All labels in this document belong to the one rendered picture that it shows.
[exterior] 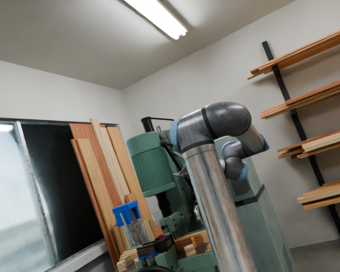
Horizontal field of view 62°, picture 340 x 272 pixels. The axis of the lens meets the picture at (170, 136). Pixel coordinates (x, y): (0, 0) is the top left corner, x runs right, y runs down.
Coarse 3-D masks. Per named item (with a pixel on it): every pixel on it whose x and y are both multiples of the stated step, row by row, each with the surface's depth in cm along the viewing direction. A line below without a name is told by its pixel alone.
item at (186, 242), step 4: (180, 240) 137; (184, 240) 136; (188, 240) 135; (176, 244) 137; (180, 244) 137; (184, 244) 136; (188, 244) 135; (176, 248) 137; (180, 248) 137; (180, 252) 137
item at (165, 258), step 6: (174, 246) 130; (168, 252) 123; (174, 252) 128; (156, 258) 120; (162, 258) 119; (168, 258) 121; (174, 258) 126; (138, 264) 122; (150, 264) 120; (162, 264) 118; (168, 264) 119; (174, 264) 124; (174, 270) 122
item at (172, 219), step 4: (176, 212) 149; (168, 216) 143; (172, 216) 142; (176, 216) 147; (160, 220) 142; (164, 220) 141; (168, 220) 140; (172, 220) 140; (176, 220) 145; (180, 220) 149; (160, 224) 142; (164, 224) 141; (168, 224) 140; (172, 224) 139; (176, 224) 143; (180, 224) 148; (168, 228) 140; (172, 228) 139; (176, 228) 141; (164, 232) 141; (168, 232) 140; (172, 232) 144
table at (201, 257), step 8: (200, 248) 132; (184, 256) 128; (192, 256) 124; (200, 256) 123; (208, 256) 122; (184, 264) 125; (192, 264) 124; (200, 264) 123; (208, 264) 122; (216, 264) 120
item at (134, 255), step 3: (201, 234) 140; (204, 234) 138; (204, 237) 138; (207, 237) 138; (204, 240) 138; (207, 240) 138; (135, 252) 150; (123, 255) 153; (126, 255) 152; (132, 255) 151; (135, 255) 150; (120, 258) 153; (132, 258) 151; (135, 258) 150
